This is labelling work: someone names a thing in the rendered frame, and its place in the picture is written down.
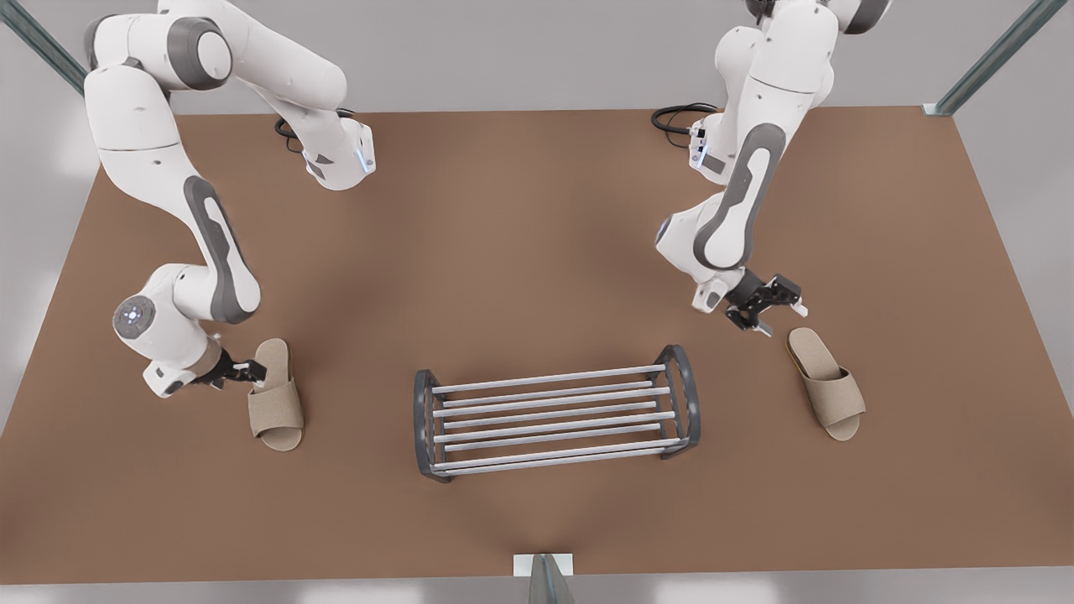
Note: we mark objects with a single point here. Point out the beige slipper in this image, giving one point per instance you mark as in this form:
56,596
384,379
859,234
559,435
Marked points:
826,384
275,401

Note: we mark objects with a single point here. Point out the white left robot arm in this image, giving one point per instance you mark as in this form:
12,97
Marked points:
755,168

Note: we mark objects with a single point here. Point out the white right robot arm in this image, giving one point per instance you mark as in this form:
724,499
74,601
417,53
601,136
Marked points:
134,126

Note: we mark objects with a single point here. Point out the grey metal shoe rack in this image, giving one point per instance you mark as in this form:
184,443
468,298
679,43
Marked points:
554,413

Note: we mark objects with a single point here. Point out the silver frame post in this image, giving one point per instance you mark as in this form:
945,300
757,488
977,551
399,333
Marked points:
42,42
544,579
990,59

